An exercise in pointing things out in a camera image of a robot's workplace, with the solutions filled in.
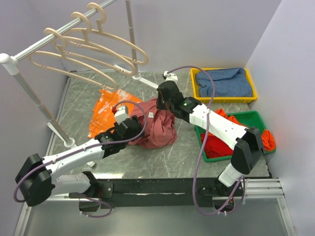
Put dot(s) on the beige rear hanger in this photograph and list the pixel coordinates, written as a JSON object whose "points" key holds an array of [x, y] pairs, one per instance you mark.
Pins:
{"points": [[80, 36]]}

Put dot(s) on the orange white folded shirt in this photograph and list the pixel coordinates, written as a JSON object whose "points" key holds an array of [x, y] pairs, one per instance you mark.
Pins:
{"points": [[103, 118]]}

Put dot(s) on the beige middle hanger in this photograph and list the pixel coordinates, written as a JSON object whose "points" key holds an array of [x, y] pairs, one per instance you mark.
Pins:
{"points": [[133, 69]]}

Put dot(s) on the blue checked shirt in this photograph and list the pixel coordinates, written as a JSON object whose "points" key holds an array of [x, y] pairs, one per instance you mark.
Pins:
{"points": [[231, 82]]}

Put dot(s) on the beige front hanger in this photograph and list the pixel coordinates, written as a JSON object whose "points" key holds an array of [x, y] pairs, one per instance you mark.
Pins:
{"points": [[63, 54]]}

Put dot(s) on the yellow plastic tray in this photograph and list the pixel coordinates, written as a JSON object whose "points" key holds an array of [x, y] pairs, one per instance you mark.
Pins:
{"points": [[196, 95]]}

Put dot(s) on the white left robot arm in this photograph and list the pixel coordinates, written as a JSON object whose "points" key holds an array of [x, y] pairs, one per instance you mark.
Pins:
{"points": [[39, 178]]}

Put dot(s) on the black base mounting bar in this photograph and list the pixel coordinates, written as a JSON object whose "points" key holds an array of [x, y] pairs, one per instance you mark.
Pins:
{"points": [[158, 192]]}

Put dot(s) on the beige hanger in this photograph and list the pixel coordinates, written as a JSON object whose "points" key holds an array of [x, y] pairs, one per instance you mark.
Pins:
{"points": [[80, 36], [133, 69], [63, 54]]}

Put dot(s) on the pink t shirt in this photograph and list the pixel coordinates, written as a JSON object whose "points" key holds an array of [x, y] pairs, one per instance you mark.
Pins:
{"points": [[160, 129]]}

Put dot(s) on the orange red clothes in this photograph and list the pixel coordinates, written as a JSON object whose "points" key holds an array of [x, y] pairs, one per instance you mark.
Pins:
{"points": [[216, 147]]}

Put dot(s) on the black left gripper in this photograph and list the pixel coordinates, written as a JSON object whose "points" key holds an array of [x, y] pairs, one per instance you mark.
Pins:
{"points": [[140, 129]]}

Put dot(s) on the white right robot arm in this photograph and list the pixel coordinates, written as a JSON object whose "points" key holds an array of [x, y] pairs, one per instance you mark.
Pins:
{"points": [[246, 143]]}

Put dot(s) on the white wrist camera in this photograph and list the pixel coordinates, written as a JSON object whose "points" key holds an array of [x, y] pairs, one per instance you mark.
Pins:
{"points": [[170, 77], [121, 114]]}

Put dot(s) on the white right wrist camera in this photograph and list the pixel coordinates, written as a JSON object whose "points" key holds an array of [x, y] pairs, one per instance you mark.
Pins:
{"points": [[170, 77]]}

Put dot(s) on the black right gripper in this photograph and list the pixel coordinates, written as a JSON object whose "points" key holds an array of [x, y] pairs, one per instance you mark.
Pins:
{"points": [[159, 105]]}

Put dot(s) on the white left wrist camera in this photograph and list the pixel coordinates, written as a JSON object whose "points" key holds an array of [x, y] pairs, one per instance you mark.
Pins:
{"points": [[121, 114]]}

